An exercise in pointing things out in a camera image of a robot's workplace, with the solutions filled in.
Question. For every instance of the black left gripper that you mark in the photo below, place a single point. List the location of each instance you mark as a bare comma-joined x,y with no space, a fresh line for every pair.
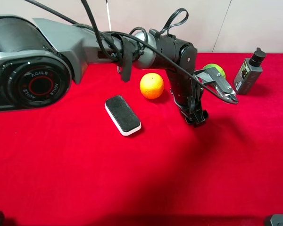
187,96

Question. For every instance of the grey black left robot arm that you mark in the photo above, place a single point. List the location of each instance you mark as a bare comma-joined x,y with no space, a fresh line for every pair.
40,59

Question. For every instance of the dark object bottom right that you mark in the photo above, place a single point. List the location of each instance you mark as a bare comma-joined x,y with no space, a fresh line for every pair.
274,220

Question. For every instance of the green mango fruit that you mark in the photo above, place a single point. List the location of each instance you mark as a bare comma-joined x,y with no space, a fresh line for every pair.
220,69

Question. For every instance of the orange fruit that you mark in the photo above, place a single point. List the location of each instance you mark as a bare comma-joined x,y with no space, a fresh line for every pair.
151,85

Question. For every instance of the dark grey lotion bottle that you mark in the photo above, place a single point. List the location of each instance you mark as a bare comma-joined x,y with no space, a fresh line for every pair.
249,72

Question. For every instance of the black white board eraser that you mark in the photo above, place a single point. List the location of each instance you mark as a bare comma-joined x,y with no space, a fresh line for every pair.
122,115

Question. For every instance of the red table cloth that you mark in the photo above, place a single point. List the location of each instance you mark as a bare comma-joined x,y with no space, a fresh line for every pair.
68,164

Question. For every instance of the white pole behind table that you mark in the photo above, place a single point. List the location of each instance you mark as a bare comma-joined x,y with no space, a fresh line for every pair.
108,15

